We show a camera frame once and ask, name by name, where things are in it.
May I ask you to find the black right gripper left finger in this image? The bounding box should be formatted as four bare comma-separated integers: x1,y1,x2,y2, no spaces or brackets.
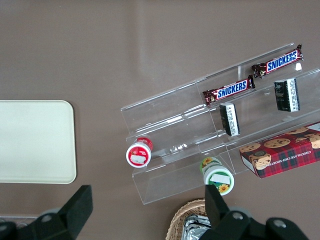
0,184,94,240

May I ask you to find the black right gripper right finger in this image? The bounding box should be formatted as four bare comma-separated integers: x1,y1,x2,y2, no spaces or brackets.
199,185,311,240

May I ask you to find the woven wicker basket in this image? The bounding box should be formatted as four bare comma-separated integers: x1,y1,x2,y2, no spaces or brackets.
165,198,213,240

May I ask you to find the cream plastic tray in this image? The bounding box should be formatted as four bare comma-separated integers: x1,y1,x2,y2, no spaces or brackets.
0,100,77,185

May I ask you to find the silver foil wrapped item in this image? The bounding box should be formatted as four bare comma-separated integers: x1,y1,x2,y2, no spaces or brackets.
183,213,213,240

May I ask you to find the green sunflower yogurt cup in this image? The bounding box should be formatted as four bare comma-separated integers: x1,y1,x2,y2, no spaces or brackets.
199,156,235,196

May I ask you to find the red lidded yogurt cup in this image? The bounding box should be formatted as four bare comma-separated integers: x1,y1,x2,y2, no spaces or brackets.
125,136,154,168

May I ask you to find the red tartan cookie box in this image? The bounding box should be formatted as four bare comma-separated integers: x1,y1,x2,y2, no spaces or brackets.
239,121,320,180

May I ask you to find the small black chocolate box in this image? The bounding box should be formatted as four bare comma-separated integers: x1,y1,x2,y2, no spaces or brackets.
273,77,302,113
219,102,241,137

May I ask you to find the clear acrylic tiered display shelf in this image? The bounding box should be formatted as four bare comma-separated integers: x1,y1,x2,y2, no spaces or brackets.
120,42,320,206

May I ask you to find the Snickers chocolate bar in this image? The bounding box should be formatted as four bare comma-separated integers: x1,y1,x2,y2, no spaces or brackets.
202,74,256,107
250,44,305,79

